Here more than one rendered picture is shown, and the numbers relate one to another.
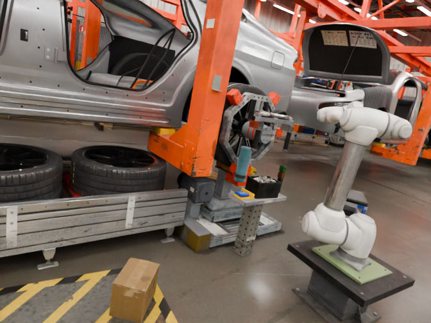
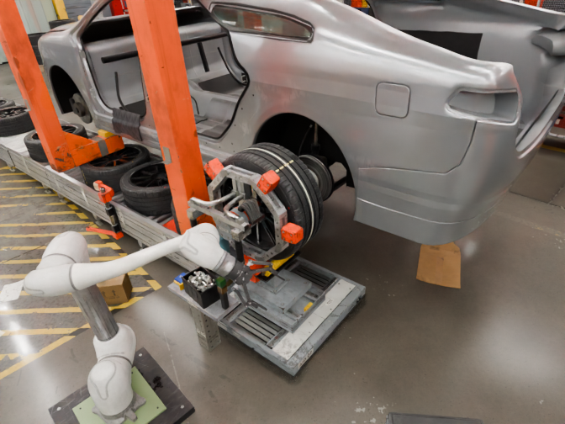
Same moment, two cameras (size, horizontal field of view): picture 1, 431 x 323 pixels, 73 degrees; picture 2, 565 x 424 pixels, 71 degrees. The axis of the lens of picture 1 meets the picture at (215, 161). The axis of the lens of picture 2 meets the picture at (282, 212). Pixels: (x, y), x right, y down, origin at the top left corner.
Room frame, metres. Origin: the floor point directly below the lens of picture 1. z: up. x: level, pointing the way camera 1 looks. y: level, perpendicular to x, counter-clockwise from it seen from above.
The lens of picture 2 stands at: (2.19, -2.09, 2.02)
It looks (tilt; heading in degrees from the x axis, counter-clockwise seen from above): 32 degrees down; 82
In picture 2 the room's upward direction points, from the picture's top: 4 degrees counter-clockwise
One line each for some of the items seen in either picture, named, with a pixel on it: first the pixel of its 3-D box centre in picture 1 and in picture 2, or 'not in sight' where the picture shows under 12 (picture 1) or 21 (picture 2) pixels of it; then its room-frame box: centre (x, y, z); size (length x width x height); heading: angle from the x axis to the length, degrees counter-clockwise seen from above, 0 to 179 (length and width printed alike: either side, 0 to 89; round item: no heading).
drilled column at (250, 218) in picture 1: (248, 225); (205, 320); (1.91, -0.32, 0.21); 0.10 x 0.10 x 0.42; 41
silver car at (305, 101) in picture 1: (371, 99); not in sight; (6.41, -2.99, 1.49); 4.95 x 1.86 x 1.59; 131
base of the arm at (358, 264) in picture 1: (353, 254); (120, 405); (1.54, -0.89, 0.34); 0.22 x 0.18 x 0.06; 134
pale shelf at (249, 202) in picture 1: (258, 197); (202, 294); (1.93, -0.34, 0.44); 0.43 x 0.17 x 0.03; 131
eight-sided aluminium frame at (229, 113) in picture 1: (250, 129); (246, 215); (2.25, -0.22, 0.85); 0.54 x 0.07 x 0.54; 131
